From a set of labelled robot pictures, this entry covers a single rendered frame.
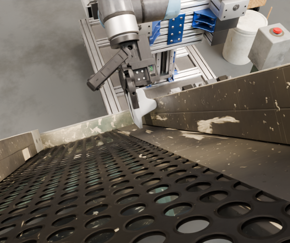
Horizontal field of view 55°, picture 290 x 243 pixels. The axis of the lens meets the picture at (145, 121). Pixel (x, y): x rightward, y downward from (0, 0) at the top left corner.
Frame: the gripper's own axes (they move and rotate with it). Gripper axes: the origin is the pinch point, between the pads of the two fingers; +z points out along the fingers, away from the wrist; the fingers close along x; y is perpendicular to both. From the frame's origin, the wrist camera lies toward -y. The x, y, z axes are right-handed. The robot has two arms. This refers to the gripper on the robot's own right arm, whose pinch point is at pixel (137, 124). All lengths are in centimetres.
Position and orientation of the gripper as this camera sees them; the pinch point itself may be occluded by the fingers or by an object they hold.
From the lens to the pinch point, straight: 66.6
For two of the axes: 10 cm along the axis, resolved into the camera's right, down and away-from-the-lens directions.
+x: -2.0, -0.2, 9.8
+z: 2.5, 9.7, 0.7
